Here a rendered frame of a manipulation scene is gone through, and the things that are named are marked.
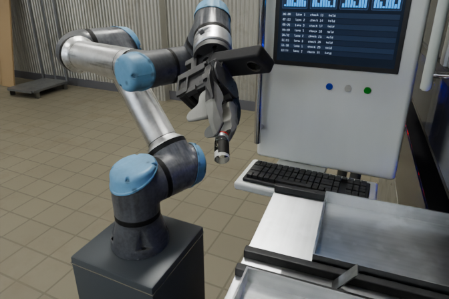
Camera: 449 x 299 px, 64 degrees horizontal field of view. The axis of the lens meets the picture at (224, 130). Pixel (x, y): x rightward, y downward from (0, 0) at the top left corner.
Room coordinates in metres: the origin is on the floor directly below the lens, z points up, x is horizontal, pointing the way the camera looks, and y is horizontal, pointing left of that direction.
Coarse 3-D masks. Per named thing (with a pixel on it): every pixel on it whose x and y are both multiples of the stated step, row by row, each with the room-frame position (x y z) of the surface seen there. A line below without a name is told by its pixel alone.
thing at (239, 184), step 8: (256, 160) 1.22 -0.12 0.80; (280, 160) 1.23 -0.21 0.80; (248, 168) 1.15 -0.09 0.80; (304, 168) 1.16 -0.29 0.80; (312, 168) 1.16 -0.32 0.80; (320, 168) 1.16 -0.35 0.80; (240, 176) 1.10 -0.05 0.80; (240, 184) 1.05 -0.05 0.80; (248, 184) 1.04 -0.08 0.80; (256, 184) 1.04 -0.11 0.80; (376, 184) 1.04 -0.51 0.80; (256, 192) 1.02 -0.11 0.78; (264, 192) 1.01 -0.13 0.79; (272, 192) 1.00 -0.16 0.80; (376, 192) 1.00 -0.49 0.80
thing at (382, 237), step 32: (320, 224) 0.68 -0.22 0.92; (352, 224) 0.72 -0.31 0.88; (384, 224) 0.72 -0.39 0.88; (416, 224) 0.72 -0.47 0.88; (448, 224) 0.71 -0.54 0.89; (320, 256) 0.57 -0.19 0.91; (352, 256) 0.61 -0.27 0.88; (384, 256) 0.61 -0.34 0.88; (416, 256) 0.61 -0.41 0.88; (448, 256) 0.61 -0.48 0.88; (448, 288) 0.49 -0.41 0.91
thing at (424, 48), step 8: (448, 24) 1.05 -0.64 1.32; (448, 32) 1.03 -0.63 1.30; (448, 40) 1.01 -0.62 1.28; (424, 48) 1.36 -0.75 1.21; (448, 48) 1.01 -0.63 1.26; (424, 56) 1.33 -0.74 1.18; (448, 56) 1.01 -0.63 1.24; (440, 64) 1.04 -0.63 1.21; (448, 72) 0.93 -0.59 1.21; (448, 80) 0.91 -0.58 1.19; (416, 112) 1.25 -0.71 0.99; (432, 152) 0.89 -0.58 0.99; (440, 176) 0.77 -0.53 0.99; (448, 192) 0.68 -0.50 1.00
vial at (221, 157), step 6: (222, 132) 0.48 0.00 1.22; (216, 138) 0.48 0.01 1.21; (222, 138) 0.47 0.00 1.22; (228, 138) 0.48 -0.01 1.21; (216, 144) 0.47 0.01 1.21; (216, 150) 0.46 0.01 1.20; (216, 156) 0.45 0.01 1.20; (222, 156) 0.45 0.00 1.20; (228, 156) 0.45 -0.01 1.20; (216, 162) 0.45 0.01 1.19; (222, 162) 0.45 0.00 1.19
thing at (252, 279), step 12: (252, 276) 0.54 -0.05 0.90; (264, 276) 0.53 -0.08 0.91; (276, 276) 0.52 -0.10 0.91; (240, 288) 0.50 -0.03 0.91; (252, 288) 0.52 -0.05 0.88; (264, 288) 0.52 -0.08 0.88; (276, 288) 0.52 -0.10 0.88; (288, 288) 0.51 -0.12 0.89; (300, 288) 0.50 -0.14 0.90; (312, 288) 0.49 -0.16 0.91; (324, 288) 0.49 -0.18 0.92
